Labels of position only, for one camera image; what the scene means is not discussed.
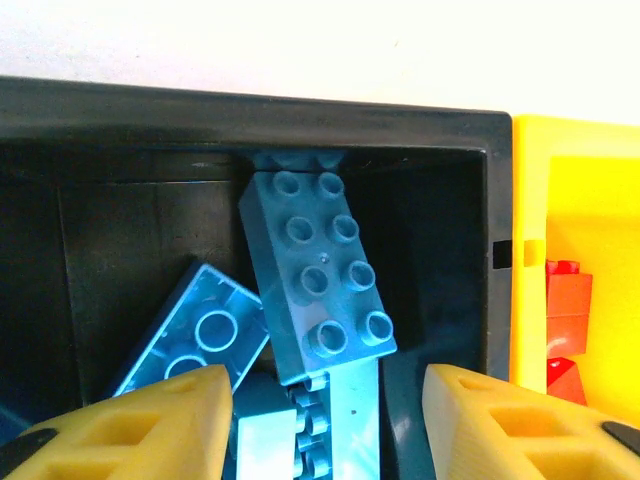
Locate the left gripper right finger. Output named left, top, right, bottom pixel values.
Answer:
left=423, top=363, right=640, bottom=480

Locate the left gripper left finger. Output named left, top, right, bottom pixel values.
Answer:
left=0, top=363, right=234, bottom=480

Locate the blue lego brick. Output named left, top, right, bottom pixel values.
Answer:
left=237, top=169, right=400, bottom=387
left=287, top=358, right=382, bottom=480
left=234, top=407, right=300, bottom=480
left=110, top=262, right=272, bottom=401

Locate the red lego brick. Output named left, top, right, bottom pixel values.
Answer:
left=544, top=259, right=595, bottom=357
left=546, top=357, right=589, bottom=407

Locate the black plastic bin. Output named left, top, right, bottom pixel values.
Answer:
left=0, top=74, right=515, bottom=480

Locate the yellow plastic bin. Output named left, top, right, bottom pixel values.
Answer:
left=512, top=114, right=640, bottom=431

